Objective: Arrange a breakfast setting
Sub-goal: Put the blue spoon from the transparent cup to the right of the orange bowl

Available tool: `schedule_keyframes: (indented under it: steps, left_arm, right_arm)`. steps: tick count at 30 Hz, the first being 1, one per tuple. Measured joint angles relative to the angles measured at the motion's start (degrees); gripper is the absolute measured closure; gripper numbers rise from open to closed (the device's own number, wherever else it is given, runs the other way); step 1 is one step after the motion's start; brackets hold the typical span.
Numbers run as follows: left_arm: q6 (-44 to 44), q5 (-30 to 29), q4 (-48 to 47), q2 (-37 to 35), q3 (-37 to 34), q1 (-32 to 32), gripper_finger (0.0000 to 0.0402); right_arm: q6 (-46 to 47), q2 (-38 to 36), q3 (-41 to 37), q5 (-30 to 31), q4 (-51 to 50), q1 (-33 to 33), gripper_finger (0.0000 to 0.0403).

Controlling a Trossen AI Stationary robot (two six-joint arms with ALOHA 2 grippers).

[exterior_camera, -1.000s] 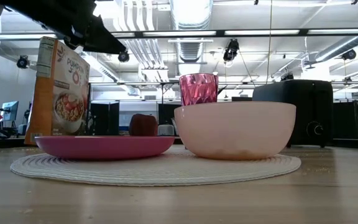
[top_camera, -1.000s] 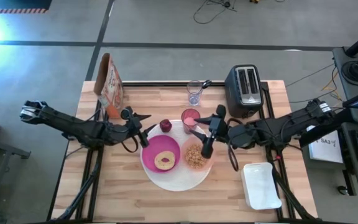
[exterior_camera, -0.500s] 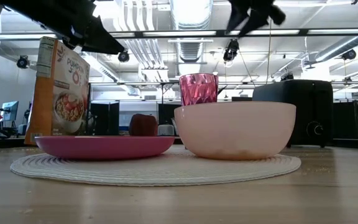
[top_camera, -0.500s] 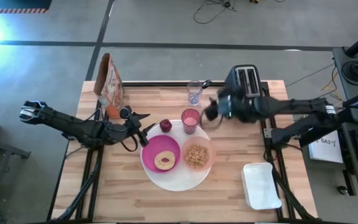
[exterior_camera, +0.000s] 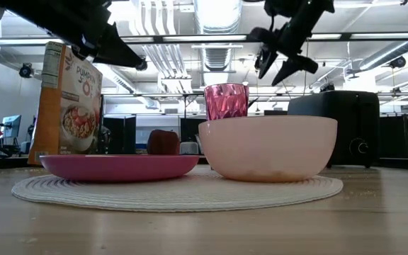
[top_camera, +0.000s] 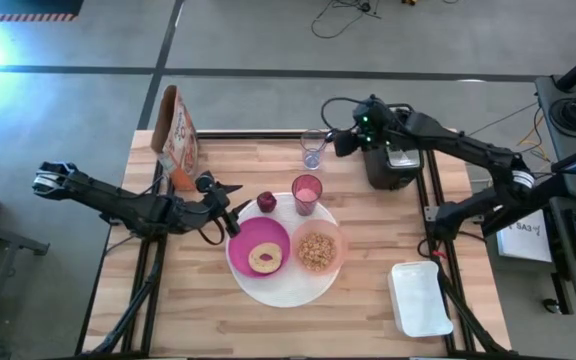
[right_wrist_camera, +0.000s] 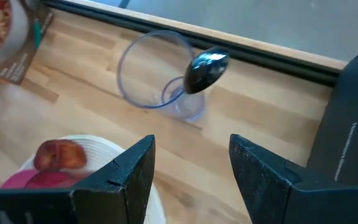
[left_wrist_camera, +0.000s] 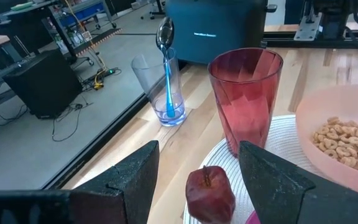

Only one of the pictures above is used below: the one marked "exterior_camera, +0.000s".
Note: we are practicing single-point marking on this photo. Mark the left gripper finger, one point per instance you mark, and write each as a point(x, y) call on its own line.
point(122, 47)
point(108, 58)

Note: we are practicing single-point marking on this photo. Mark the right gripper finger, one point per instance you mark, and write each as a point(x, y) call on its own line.
point(268, 60)
point(299, 65)

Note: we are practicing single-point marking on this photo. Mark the pink faceted cup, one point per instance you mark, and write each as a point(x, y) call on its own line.
point(227, 102)

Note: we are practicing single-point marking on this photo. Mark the orange pumpkin cereal box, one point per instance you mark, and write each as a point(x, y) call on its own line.
point(51, 117)

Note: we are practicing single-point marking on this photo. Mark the pale pink plastic bowl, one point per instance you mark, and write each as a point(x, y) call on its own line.
point(267, 148)

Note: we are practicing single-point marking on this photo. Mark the dark red apple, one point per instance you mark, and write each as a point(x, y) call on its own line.
point(163, 142)

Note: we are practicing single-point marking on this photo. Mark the magenta plastic plate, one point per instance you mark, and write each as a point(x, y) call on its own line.
point(119, 168)

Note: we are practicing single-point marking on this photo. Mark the round white woven placemat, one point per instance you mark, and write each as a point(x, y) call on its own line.
point(175, 196)

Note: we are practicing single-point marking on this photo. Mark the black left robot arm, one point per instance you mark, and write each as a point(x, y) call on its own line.
point(20, 10)

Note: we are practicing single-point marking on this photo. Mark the black ceiling spotlight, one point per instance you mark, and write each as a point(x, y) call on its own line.
point(397, 62)
point(26, 70)

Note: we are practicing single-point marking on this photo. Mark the black two-slot toaster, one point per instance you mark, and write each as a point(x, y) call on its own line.
point(352, 120)

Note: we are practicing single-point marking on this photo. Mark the black partition screen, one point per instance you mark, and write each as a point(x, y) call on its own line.
point(191, 122)
point(119, 134)

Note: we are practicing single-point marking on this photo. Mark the grey chair back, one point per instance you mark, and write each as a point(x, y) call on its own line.
point(190, 148)

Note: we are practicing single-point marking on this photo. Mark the background computer monitor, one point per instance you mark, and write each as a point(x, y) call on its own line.
point(12, 126)

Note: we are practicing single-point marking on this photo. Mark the silver ceiling air duct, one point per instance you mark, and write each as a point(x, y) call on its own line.
point(218, 14)

